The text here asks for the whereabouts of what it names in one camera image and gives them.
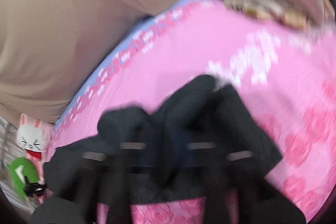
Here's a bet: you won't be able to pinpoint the pink bunny cartoon pillow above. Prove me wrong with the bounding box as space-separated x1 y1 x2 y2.
15 113 53 204

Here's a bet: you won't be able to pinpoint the dark grey pants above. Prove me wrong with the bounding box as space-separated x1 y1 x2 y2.
44 75 282 204

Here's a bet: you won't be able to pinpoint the beige fabric headboard cover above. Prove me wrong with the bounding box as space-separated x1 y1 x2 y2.
1 0 178 126

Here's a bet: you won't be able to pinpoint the green frog plush toy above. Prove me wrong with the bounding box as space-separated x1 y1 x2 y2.
7 157 45 200

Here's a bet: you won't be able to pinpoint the pink floral bed sheet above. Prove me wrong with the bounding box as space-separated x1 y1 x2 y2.
46 0 335 220

